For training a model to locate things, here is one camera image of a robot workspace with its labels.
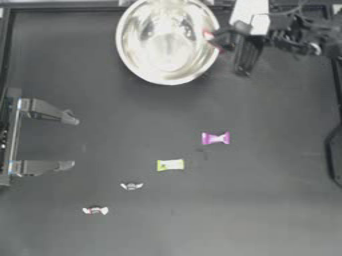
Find red candy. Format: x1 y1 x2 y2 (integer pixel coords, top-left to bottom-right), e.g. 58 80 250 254
201 30 225 54

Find purple candy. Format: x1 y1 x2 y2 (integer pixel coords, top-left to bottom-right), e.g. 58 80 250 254
200 130 231 146

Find steel bowl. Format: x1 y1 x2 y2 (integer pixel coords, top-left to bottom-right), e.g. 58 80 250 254
113 0 223 87

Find small brown candy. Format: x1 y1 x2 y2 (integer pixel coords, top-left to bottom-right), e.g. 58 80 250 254
119 181 145 192

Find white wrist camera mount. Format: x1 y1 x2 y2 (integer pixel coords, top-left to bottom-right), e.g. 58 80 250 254
228 0 271 36

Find green candy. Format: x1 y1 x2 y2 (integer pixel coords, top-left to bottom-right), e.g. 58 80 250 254
155 158 185 173

